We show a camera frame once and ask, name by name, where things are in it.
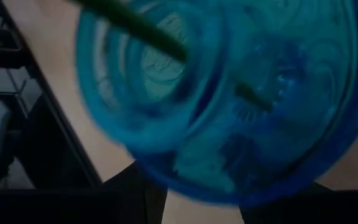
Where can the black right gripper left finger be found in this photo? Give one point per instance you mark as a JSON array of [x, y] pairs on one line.
[[135, 202]]

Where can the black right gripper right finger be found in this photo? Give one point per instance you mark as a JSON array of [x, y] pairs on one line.
[[291, 214]]

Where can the blue round glass vase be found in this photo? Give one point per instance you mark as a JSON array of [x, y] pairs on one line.
[[259, 149]]

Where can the dark red artificial tulip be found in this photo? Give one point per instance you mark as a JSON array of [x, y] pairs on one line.
[[141, 28]]

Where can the black aluminium table frame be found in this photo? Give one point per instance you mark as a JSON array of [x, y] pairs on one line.
[[61, 124]]

